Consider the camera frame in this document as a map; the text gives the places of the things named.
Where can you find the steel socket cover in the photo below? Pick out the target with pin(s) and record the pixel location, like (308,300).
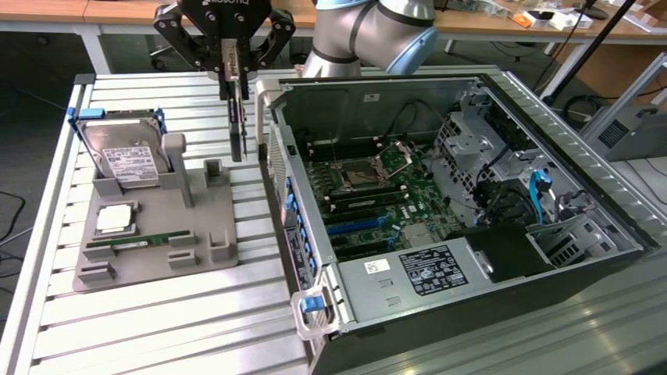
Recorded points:
(388,151)

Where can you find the white orange box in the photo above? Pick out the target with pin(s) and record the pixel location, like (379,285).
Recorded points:
(536,19)

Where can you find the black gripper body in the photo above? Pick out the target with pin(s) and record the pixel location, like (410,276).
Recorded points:
(224,17)

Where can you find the silver power supply unit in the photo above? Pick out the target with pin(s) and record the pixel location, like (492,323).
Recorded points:
(375,291)

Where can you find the dark green RAM stick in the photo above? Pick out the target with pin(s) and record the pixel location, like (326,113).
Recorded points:
(364,203)

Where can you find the wooden desk white frame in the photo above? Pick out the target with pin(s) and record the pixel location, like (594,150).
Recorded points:
(503,28)
(41,11)

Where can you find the black silver PC case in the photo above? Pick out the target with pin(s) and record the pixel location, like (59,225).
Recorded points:
(520,312)

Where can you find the silver CPU chip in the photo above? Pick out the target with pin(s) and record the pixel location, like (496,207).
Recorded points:
(115,218)

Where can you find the silver chipset heatsink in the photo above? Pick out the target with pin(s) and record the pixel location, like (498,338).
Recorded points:
(419,234)

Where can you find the blue expansion slot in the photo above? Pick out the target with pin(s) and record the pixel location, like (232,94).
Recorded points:
(354,227)

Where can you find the black office chair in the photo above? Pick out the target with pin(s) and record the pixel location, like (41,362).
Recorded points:
(157,62)

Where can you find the long black expansion slot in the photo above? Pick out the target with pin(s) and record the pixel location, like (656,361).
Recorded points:
(364,243)
(367,252)
(354,217)

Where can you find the green motherboard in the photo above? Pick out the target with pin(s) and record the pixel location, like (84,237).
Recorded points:
(411,195)

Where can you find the white device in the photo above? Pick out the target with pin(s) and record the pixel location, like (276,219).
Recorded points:
(568,22)

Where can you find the grey parts rack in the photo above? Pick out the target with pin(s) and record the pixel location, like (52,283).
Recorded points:
(172,218)

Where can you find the blue case latch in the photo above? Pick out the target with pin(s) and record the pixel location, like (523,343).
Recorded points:
(310,304)

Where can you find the CPU socket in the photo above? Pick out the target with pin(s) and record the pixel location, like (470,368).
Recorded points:
(356,176)

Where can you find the grey control cabinet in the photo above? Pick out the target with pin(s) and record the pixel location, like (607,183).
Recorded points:
(643,136)

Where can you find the hard disk with blue caddy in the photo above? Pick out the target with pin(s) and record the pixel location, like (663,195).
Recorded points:
(120,164)

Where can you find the green black graphics card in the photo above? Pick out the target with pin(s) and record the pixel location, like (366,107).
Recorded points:
(236,117)

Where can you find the black plastic shroud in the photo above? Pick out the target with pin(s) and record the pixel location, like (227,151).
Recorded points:
(506,254)

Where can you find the brown cardboard box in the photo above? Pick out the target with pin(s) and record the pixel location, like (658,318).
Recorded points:
(656,15)

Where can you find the aluminium profile frame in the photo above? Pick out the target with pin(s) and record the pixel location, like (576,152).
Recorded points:
(622,95)

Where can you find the white plastic parts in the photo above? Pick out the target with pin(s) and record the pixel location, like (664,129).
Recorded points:
(484,6)

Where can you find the black monitor base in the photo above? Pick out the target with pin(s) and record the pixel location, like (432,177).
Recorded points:
(591,11)

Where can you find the black stand pole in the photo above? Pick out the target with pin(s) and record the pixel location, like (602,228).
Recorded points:
(596,43)

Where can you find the silver disk bay cage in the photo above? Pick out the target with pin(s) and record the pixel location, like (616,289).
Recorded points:
(484,145)

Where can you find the perforated metal bracket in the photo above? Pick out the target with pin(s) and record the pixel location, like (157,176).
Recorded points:
(568,250)

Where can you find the thin steel locking lever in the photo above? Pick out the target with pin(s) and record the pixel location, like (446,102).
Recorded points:
(334,146)

